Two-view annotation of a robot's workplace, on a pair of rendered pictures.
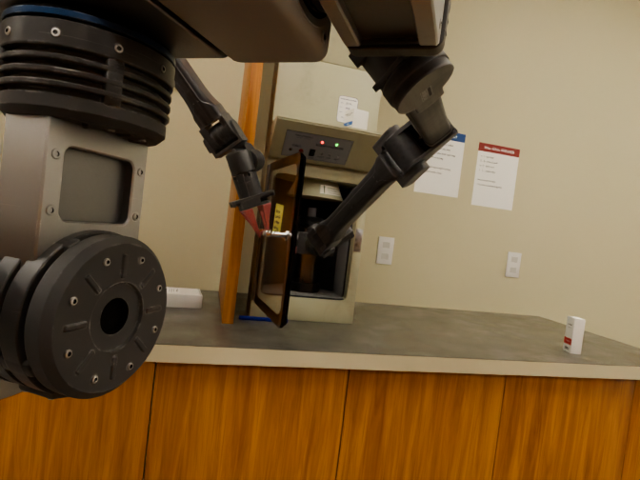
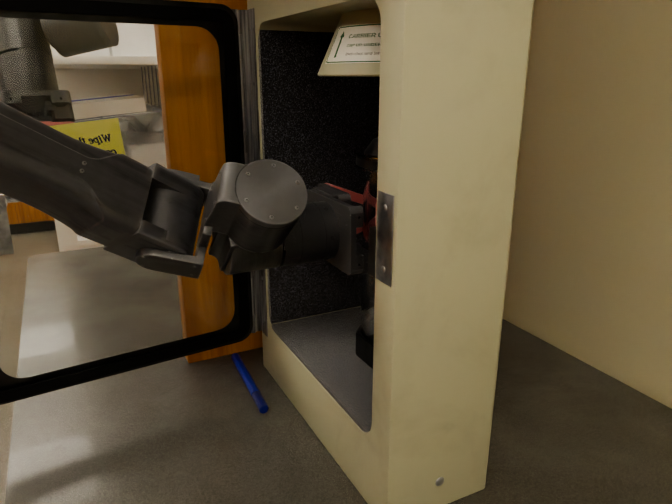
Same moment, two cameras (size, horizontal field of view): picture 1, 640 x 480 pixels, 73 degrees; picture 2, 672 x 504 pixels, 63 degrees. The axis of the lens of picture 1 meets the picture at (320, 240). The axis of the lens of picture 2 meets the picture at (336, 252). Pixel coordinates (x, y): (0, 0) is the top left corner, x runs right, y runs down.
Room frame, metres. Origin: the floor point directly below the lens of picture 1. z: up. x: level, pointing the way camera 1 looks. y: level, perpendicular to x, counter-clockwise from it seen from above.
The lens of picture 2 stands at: (1.22, -0.50, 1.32)
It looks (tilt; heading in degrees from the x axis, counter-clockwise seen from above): 18 degrees down; 78
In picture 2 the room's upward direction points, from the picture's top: straight up
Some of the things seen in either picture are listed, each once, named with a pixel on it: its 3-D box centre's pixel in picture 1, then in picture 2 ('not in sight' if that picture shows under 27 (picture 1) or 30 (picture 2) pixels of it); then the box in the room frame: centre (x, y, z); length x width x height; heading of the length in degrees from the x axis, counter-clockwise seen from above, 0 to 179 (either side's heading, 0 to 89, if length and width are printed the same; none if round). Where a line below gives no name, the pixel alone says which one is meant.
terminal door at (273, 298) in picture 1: (275, 236); (111, 201); (1.10, 0.11, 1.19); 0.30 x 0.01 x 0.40; 20
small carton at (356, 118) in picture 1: (355, 122); not in sight; (1.26, -0.06, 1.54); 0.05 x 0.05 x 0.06; 28
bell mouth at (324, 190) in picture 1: (316, 190); (411, 45); (1.40, 0.03, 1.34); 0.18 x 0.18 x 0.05
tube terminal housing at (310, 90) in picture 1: (308, 195); (419, 66); (1.42, 0.05, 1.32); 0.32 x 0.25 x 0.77; 104
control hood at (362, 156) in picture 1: (328, 145); not in sight; (1.24, 0.01, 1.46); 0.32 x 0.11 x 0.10; 104
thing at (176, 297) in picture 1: (173, 296); not in sight; (1.33, 0.42, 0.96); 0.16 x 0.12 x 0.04; 110
